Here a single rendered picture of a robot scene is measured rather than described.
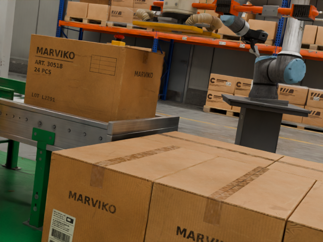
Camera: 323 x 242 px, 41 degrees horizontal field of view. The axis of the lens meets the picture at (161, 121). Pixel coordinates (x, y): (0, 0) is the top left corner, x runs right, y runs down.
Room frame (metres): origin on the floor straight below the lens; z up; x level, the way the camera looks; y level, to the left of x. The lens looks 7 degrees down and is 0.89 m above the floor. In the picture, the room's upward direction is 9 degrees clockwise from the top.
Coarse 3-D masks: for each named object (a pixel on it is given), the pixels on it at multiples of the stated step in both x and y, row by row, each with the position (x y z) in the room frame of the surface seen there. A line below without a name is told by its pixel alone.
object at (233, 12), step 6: (216, 0) 2.00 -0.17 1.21; (222, 0) 1.97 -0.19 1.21; (228, 0) 1.96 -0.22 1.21; (216, 6) 2.00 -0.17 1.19; (222, 6) 1.98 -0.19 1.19; (228, 6) 1.96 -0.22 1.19; (216, 12) 2.01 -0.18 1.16; (222, 12) 2.05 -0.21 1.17; (228, 12) 2.03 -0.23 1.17; (234, 12) 1.98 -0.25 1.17
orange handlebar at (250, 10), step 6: (162, 6) 2.22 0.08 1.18; (192, 6) 2.08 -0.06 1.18; (198, 6) 2.06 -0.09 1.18; (204, 6) 2.04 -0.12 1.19; (210, 6) 2.03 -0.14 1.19; (234, 6) 1.96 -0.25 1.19; (240, 6) 1.95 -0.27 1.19; (246, 6) 1.93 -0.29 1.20; (252, 6) 1.92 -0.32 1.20; (258, 6) 1.91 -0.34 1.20; (198, 12) 2.36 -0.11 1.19; (246, 12) 1.96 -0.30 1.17; (252, 12) 1.94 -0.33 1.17; (258, 12) 1.95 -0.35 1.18; (282, 12) 1.85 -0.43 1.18; (288, 12) 1.83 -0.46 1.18; (312, 12) 1.78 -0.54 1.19; (318, 12) 1.79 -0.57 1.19
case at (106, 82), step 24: (48, 48) 2.23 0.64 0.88; (72, 48) 2.17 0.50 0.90; (96, 48) 2.10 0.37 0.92; (120, 48) 2.04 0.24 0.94; (48, 72) 2.23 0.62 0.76; (72, 72) 2.16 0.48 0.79; (96, 72) 2.09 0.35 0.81; (120, 72) 2.03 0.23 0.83; (144, 72) 2.21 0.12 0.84; (48, 96) 2.22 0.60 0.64; (72, 96) 2.15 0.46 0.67; (96, 96) 2.08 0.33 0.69; (120, 96) 2.03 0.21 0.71; (144, 96) 2.24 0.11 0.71; (120, 120) 2.06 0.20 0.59
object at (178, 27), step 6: (156, 18) 2.09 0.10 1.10; (138, 24) 2.09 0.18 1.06; (144, 24) 2.07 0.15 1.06; (150, 24) 2.05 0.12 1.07; (156, 24) 2.04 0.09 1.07; (162, 24) 2.02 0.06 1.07; (168, 24) 2.00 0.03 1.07; (174, 24) 1.99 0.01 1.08; (180, 24) 1.99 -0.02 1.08; (186, 24) 1.97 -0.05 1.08; (174, 30) 2.08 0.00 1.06; (180, 30) 2.03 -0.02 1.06; (186, 30) 1.98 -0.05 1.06; (192, 30) 1.94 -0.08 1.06; (198, 30) 1.98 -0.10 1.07
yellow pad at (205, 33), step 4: (164, 32) 2.30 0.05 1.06; (168, 32) 2.26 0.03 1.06; (184, 32) 2.18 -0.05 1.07; (188, 32) 2.16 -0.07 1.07; (204, 32) 2.12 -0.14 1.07; (208, 32) 2.10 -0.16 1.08; (212, 32) 2.15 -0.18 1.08; (200, 36) 2.22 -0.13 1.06; (204, 36) 2.19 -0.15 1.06; (208, 36) 2.15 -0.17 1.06; (212, 36) 2.11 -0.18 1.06; (216, 36) 2.14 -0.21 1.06
